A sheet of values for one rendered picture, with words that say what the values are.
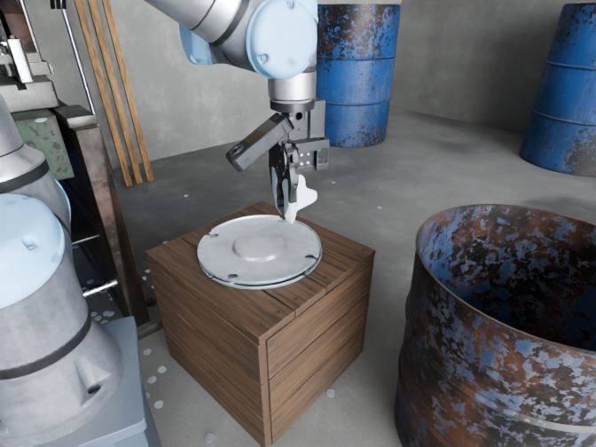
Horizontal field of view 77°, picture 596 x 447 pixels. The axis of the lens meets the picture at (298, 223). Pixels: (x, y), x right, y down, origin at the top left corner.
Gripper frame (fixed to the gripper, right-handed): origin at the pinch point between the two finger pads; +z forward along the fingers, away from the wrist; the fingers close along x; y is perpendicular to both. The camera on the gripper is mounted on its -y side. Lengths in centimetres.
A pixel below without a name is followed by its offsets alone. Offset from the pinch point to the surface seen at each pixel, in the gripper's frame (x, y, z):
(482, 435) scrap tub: -36, 20, 29
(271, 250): 12.0, 1.9, 16.0
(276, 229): 21.5, 6.9, 16.7
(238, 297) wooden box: 1.4, -9.6, 17.6
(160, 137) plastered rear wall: 196, -2, 39
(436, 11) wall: 222, 237, -29
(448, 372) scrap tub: -28.9, 16.7, 20.0
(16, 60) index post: 52, -41, -23
